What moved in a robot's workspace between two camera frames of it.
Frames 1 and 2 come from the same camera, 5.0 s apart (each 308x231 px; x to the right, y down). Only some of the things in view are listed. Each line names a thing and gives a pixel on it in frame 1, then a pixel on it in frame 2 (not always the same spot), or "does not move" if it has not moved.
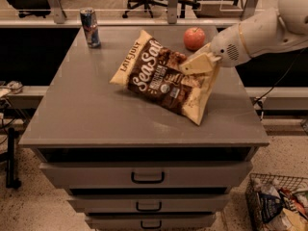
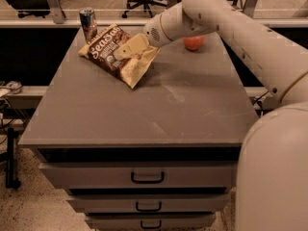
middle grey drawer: [148, 204] does not move
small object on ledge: [15, 87] does not move
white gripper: [228, 47] -> [152, 33]
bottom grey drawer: [152, 221] does not move
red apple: [193, 39] does not move
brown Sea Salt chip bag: [152, 69] -> [100, 51]
